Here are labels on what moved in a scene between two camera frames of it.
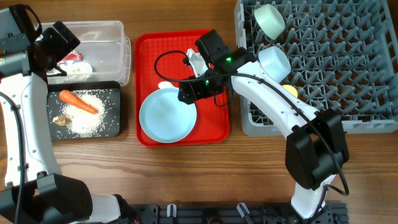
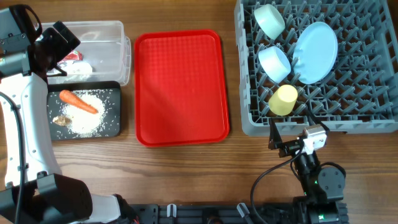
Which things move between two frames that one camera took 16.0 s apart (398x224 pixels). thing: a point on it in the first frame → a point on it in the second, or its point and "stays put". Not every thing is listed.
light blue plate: x=165 y=117 → x=314 y=52
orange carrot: x=68 y=96 stays put
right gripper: x=188 y=91 → x=290 y=148
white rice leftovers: x=84 y=122 stays put
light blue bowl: x=274 y=63 stays put
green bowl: x=270 y=21 stays put
